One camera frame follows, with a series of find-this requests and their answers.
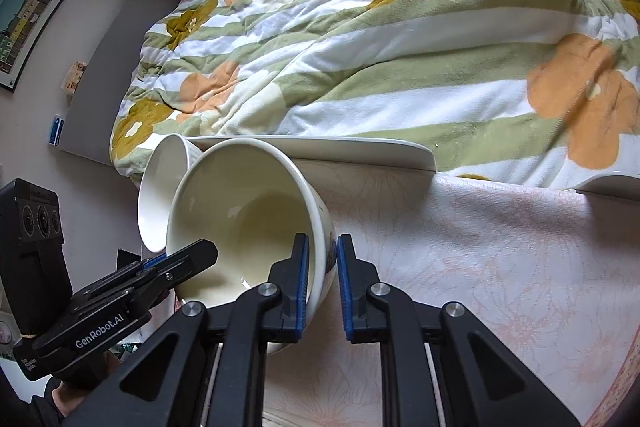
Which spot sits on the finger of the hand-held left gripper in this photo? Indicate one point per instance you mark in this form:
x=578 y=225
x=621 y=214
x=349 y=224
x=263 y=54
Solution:
x=192 y=257
x=147 y=273

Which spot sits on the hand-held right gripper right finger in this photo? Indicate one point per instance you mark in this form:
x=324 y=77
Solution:
x=344 y=289

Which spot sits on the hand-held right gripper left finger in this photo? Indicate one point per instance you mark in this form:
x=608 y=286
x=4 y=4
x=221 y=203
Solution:
x=300 y=279

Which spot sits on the cream ceramic bowl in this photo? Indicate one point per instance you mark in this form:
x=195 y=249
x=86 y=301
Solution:
x=250 y=217

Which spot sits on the person's left hand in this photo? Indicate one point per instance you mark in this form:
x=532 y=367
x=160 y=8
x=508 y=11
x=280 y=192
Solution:
x=67 y=402

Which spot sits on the white ceramic cup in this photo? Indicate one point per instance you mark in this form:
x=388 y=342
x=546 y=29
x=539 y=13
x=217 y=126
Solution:
x=160 y=187

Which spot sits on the floral table cloth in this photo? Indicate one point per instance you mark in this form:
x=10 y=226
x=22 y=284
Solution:
x=500 y=267

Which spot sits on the small blue item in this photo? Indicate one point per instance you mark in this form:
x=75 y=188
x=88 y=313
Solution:
x=56 y=131

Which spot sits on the small printed box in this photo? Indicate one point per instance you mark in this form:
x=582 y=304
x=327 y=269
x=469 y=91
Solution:
x=74 y=78

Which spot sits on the grey bed headboard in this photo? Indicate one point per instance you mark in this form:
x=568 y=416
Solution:
x=125 y=57

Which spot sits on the floral striped blanket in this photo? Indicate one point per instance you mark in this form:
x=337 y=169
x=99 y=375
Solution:
x=400 y=57

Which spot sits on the framed wall poster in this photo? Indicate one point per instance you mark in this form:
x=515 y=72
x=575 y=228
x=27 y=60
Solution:
x=35 y=12

